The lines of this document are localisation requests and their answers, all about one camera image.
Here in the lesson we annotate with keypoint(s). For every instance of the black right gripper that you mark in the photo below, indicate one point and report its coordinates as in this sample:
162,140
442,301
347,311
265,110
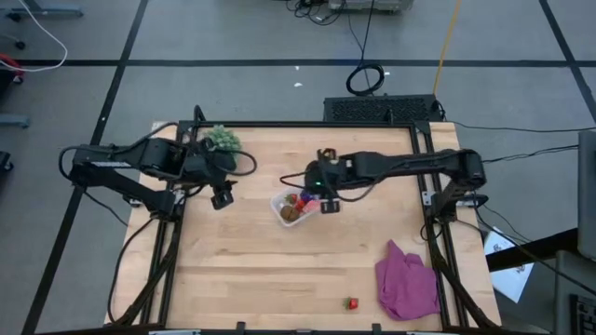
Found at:
326,174

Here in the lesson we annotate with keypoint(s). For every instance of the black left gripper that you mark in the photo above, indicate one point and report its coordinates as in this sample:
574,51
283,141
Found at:
209,167

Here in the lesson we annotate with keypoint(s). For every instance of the brown toy kiwi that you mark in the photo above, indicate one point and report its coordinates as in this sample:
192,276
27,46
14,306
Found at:
289,213

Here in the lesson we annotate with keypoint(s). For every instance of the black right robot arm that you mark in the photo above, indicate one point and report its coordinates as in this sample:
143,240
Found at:
410,163

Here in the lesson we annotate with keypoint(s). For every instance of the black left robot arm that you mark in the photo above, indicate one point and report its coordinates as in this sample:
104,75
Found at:
116,163

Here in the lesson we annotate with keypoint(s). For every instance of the clear plastic tupperware container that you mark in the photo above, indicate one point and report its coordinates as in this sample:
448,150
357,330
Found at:
279,218

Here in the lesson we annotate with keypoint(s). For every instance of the purple toy grapes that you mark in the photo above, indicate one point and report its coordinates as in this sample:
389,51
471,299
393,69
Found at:
306,195

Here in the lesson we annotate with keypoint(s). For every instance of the green spiky toy plant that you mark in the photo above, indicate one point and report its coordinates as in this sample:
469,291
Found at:
226,138

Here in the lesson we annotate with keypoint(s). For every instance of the small red toy strawberry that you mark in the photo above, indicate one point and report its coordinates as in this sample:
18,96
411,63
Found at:
291,198

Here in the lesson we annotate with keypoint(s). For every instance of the black vented computer case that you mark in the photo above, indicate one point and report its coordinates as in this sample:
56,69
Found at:
382,108

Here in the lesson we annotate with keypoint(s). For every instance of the red strawberry with green leaves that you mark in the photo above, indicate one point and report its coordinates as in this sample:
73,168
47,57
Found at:
352,304

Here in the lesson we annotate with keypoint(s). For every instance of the purple cloth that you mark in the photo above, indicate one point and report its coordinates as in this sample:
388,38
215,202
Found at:
405,284

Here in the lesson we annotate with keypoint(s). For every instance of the grey device box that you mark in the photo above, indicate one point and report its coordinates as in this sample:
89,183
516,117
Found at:
370,4

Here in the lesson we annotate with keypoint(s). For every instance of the white printed paper sheet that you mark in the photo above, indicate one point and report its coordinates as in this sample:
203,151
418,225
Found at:
510,279

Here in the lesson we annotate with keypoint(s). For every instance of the red object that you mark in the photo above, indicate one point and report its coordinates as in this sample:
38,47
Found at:
9,61

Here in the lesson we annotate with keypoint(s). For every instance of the grey chair base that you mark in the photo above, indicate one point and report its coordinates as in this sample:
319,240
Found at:
42,10

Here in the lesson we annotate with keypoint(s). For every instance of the grey monitor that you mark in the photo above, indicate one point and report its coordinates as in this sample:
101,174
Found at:
587,195

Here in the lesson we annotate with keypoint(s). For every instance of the black keyboard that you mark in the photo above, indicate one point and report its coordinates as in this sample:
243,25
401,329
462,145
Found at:
584,316

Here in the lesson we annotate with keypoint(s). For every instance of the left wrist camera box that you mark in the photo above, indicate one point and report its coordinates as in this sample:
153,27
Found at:
222,199

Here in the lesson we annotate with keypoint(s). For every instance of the black metal table frame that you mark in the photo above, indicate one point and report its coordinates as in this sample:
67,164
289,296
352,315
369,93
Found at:
298,124

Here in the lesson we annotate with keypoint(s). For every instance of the white bracket on frame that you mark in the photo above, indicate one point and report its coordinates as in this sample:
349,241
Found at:
428,197

